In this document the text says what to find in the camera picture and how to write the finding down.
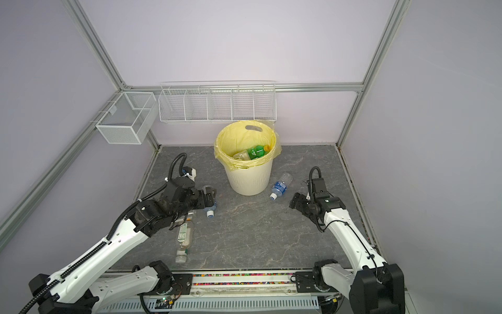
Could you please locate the clear bottle blue label white cap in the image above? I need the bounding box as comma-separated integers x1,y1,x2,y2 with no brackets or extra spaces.
269,173,293,200

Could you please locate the clear bottle green label front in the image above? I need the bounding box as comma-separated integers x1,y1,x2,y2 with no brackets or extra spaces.
175,221,194,264

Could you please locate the green Sprite bottle yellow cap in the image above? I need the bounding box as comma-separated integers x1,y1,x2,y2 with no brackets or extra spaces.
247,145,271,160

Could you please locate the clear bottle green white label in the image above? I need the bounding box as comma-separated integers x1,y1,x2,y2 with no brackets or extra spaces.
233,150,252,161

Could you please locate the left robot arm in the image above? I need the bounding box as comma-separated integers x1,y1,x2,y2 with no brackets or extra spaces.
21,153,216,313

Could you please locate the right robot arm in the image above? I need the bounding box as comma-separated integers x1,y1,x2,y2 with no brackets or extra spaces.
290,178,406,313

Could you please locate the cream plastic waste bin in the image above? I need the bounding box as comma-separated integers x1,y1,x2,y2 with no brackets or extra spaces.
215,120,278,196

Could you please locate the yellow bin liner bag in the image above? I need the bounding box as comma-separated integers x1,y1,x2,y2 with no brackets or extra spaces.
214,120,282,171

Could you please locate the Pocari bottle blue label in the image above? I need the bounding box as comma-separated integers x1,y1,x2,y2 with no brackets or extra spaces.
205,202,217,218

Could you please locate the white mesh box basket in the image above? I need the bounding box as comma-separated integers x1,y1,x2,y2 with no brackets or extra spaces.
96,92,159,145

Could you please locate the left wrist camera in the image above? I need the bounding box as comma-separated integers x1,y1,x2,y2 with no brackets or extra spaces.
182,166,197,181

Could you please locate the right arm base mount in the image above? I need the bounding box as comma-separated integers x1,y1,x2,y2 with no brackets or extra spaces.
290,271,335,293

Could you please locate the aluminium front rail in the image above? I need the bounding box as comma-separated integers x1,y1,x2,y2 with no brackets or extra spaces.
72,267,409,301

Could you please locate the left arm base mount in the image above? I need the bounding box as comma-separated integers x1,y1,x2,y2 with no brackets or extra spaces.
143,273,193,296

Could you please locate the white wire shelf basket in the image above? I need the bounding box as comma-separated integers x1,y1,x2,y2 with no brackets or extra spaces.
158,81,277,123

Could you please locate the white vented cable duct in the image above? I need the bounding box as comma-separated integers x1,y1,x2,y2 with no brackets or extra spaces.
97,296,322,313

